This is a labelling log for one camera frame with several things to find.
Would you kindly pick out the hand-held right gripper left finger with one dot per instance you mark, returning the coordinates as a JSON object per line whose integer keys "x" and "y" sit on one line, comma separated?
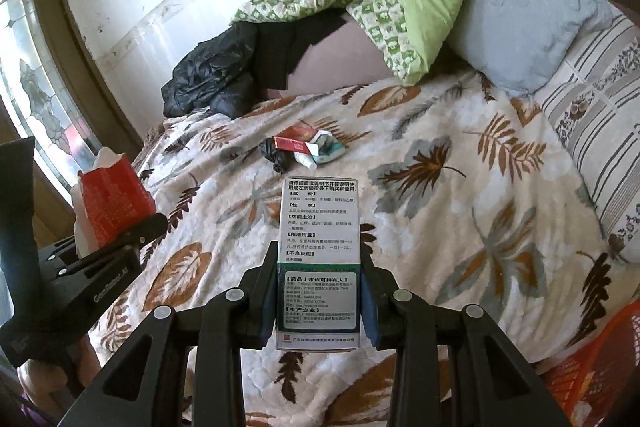
{"x": 269, "y": 317}

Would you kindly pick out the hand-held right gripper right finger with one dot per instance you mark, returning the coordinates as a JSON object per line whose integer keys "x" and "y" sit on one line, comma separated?
{"x": 370, "y": 317}

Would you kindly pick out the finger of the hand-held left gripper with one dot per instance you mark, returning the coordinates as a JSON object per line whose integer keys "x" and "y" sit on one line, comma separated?
{"x": 135, "y": 237}

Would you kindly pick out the red snack packet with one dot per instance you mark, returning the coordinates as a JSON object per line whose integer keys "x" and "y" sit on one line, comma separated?
{"x": 115, "y": 202}

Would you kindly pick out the white medicine box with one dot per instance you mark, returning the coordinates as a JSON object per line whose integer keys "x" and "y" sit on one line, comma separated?
{"x": 320, "y": 232}

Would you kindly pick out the teal tissue packet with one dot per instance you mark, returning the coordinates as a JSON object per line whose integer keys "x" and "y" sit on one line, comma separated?
{"x": 330, "y": 149}

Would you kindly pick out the red plastic basket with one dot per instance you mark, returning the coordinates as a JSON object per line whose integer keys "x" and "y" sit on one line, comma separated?
{"x": 600, "y": 367}

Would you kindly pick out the person's left hand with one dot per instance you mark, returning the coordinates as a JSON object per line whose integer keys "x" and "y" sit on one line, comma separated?
{"x": 35, "y": 382}

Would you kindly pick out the leaf print blanket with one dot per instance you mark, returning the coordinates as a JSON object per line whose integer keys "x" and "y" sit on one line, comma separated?
{"x": 450, "y": 232}

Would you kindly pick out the small black plastic bag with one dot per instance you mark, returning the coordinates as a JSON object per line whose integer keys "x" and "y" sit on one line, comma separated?
{"x": 277, "y": 157}

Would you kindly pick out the white tube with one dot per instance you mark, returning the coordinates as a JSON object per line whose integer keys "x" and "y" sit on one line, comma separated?
{"x": 305, "y": 159}

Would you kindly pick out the red cigarette pack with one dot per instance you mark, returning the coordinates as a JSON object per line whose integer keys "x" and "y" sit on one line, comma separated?
{"x": 295, "y": 138}

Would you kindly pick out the black cloth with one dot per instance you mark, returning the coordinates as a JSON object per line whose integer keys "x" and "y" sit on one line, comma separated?
{"x": 285, "y": 52}

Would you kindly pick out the mauve bed sheet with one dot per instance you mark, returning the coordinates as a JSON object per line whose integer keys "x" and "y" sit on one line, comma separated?
{"x": 340, "y": 62}

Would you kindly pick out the striped floral pillow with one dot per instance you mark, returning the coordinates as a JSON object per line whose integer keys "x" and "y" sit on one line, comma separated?
{"x": 595, "y": 117}

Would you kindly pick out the grey blue pillow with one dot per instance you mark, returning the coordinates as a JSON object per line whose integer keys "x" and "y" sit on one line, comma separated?
{"x": 525, "y": 22}

